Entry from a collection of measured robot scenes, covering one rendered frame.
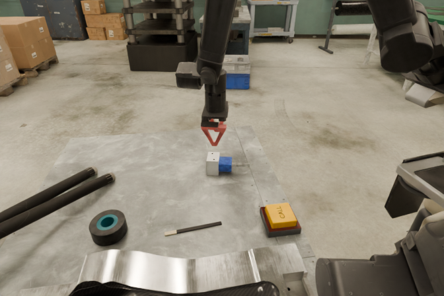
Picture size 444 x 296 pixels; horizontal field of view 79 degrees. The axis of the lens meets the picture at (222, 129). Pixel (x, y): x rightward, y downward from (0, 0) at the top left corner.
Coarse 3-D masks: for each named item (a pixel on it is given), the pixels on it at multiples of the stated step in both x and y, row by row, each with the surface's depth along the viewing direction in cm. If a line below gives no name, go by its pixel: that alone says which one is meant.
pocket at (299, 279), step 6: (288, 276) 47; (294, 276) 48; (300, 276) 48; (306, 276) 48; (288, 282) 48; (294, 282) 48; (300, 282) 48; (306, 282) 47; (288, 288) 48; (294, 288) 47; (300, 288) 47; (306, 288) 47; (294, 294) 46; (300, 294) 46; (306, 294) 46; (312, 294) 45
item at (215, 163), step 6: (210, 156) 83; (216, 156) 83; (210, 162) 81; (216, 162) 81; (222, 162) 82; (228, 162) 82; (210, 168) 82; (216, 168) 82; (222, 168) 82; (228, 168) 82; (210, 174) 83; (216, 174) 83
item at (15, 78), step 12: (0, 24) 331; (0, 36) 329; (0, 48) 329; (0, 60) 330; (12, 60) 349; (0, 72) 329; (12, 72) 348; (0, 84) 329; (12, 84) 348; (24, 84) 371
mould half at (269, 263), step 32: (96, 256) 45; (128, 256) 45; (160, 256) 48; (224, 256) 50; (256, 256) 50; (288, 256) 50; (32, 288) 48; (64, 288) 48; (160, 288) 43; (192, 288) 45
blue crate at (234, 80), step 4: (228, 76) 353; (232, 76) 352; (236, 76) 352; (240, 76) 352; (244, 76) 352; (248, 76) 352; (228, 80) 355; (232, 80) 355; (236, 80) 355; (240, 80) 355; (244, 80) 355; (248, 80) 355; (204, 84) 361; (228, 84) 358; (232, 84) 358; (236, 84) 358; (240, 84) 358; (244, 84) 357; (248, 84) 359; (204, 88) 362; (228, 88) 361; (232, 88) 361; (236, 88) 361; (240, 88) 361; (244, 88) 359; (248, 88) 360
